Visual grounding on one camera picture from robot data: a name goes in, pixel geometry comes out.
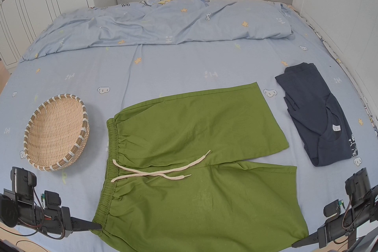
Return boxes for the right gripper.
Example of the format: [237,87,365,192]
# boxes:
[317,215,355,248]

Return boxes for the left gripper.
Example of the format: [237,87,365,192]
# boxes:
[35,206,73,239]

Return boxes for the green shorts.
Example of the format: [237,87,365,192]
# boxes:
[90,82,309,252]

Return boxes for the round woven basket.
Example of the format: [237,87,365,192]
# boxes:
[24,94,90,171]

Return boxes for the bed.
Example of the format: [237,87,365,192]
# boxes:
[0,0,378,252]

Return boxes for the dark blue T-shirt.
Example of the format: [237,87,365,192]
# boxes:
[275,62,359,167]

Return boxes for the pale blue quilt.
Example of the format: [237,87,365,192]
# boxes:
[19,0,296,62]

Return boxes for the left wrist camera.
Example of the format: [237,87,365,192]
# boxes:
[41,191,61,210]

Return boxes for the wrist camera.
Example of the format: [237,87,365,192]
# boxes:
[41,191,61,210]
[323,199,341,218]

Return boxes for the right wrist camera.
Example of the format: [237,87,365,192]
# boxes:
[323,199,341,218]

